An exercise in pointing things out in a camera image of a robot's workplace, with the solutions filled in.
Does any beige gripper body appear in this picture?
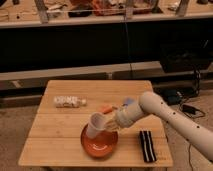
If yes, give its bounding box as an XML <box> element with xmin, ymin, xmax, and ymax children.
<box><xmin>115</xmin><ymin>101</ymin><xmax>146</xmax><ymax>128</ymax></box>

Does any black power adapter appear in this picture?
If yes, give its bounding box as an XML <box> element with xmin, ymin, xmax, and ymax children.
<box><xmin>182</xmin><ymin>105</ymin><xmax>196</xmax><ymax>115</ymax></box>

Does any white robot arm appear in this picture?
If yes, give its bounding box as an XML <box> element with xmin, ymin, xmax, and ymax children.
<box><xmin>104</xmin><ymin>91</ymin><xmax>213</xmax><ymax>163</ymax></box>

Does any wooden table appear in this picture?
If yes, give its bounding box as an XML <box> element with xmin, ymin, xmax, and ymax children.
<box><xmin>19</xmin><ymin>80</ymin><xmax>173</xmax><ymax>170</ymax></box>

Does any white ceramic cup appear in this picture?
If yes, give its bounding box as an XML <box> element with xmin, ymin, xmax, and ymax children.
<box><xmin>86</xmin><ymin>112</ymin><xmax>106</xmax><ymax>139</ymax></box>

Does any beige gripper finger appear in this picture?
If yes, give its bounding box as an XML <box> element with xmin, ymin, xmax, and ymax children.
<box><xmin>105</xmin><ymin>120</ymin><xmax>118</xmax><ymax>130</ymax></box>

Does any blue small object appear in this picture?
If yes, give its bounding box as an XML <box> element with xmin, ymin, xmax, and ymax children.
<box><xmin>122</xmin><ymin>98</ymin><xmax>134</xmax><ymax>106</ymax></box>

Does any orange carrot toy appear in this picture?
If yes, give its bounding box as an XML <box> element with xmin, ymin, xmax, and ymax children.
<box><xmin>101</xmin><ymin>105</ymin><xmax>117</xmax><ymax>114</ymax></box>

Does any long wooden shelf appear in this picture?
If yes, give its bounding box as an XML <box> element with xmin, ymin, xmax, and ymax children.
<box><xmin>0</xmin><ymin>0</ymin><xmax>213</xmax><ymax>29</ymax></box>

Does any black box under shelf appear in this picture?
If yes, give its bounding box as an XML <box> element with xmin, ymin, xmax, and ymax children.
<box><xmin>159</xmin><ymin>41</ymin><xmax>213</xmax><ymax>73</ymax></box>

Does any orange ceramic bowl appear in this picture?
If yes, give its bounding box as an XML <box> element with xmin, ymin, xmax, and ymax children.
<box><xmin>81</xmin><ymin>125</ymin><xmax>118</xmax><ymax>158</ymax></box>

